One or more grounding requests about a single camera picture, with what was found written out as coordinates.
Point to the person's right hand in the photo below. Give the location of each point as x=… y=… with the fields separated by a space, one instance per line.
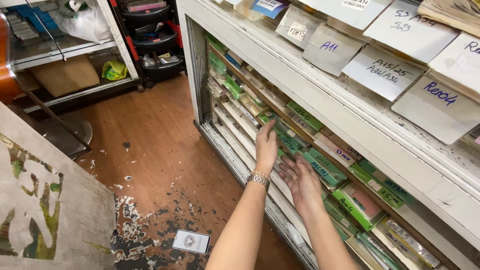
x=303 y=187

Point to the person's left hand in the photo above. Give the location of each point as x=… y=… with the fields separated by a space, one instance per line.
x=266 y=150

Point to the person's right fingers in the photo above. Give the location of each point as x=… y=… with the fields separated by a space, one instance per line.
x=290 y=168

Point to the person's left fingers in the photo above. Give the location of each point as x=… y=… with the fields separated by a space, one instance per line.
x=269 y=129

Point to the silver gold wrist watch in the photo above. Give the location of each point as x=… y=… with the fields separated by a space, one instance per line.
x=258 y=179

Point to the rows of green white boxes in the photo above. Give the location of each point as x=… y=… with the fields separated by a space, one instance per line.
x=324 y=168

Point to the white display cabinet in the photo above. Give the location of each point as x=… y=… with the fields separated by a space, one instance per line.
x=375 y=150

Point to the stacks of packets with label cards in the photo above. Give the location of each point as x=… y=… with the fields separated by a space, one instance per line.
x=382 y=71

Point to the black drawer trolley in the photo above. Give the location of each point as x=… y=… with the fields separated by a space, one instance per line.
x=153 y=41

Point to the yellow green plastic bag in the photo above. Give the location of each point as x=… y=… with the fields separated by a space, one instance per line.
x=114 y=70

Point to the white glass shelf unit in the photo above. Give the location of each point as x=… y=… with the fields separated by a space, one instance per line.
x=120 y=45

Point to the orange stool with chrome base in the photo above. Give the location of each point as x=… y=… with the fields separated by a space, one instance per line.
x=63 y=137

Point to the white plastic bag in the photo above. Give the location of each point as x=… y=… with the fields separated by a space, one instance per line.
x=88 y=24

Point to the brown cardboard box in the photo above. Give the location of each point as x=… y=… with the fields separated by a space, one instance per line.
x=65 y=75

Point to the grey cloth with green print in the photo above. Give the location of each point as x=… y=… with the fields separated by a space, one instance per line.
x=67 y=210

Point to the pile of blue grey packets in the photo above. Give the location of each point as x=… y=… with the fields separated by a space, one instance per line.
x=32 y=20

